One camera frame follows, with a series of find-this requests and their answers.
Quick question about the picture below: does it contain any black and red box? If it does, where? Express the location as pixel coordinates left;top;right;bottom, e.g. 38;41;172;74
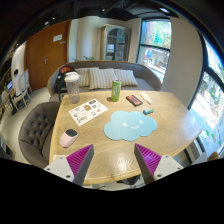
126;95;143;107

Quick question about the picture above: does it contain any orange wooden door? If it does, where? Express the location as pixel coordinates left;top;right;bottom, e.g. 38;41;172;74
26;21;70;90

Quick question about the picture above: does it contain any white sticker sheet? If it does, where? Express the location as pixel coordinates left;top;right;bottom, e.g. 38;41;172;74
69;99;108;126

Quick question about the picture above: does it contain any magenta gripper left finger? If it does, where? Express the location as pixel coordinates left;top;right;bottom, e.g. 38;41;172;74
44;145;94;186

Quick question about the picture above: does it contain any green drink can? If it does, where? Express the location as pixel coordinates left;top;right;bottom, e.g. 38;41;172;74
112;80;122;102

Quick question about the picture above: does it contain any small teal eraser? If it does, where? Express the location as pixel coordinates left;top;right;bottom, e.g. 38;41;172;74
143;108;154;115

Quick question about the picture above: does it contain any grey tufted armchair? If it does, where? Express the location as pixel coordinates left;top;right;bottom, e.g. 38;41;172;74
18;102;60;169

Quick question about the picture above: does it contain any right striped cushion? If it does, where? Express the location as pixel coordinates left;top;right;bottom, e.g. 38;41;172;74
114;69;138;86

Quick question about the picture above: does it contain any middle striped cushion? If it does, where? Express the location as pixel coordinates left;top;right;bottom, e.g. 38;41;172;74
89;68;116;90

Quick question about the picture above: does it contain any grey curved sofa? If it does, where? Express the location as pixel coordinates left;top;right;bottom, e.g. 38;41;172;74
47;60;161;102

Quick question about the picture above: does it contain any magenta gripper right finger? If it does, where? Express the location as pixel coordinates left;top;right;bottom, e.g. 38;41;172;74
134;144;182;184

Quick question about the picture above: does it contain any left striped cushion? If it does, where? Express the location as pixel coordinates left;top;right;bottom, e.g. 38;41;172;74
76;67;99;89

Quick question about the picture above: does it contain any cream white tube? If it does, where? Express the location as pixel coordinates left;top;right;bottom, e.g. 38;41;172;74
140;92;152;104

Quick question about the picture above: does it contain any pink and grey computer mouse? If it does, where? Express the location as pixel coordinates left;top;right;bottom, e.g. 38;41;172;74
59;129;78;148

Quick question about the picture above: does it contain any black and red backpack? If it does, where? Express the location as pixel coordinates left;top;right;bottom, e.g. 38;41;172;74
54;66;74;93

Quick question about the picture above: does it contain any blue cloud-shaped mouse pad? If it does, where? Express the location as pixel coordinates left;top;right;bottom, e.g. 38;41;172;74
104;111;157;141

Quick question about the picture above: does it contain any white chair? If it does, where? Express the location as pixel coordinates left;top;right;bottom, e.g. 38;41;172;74
13;70;28;105

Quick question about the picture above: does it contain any clear shaker bottle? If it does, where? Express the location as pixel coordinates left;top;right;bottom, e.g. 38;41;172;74
64;72;80;104

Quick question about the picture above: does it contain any striped cushion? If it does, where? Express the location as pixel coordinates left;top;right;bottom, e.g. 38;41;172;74
89;68;116;90
114;69;138;86
76;67;99;89

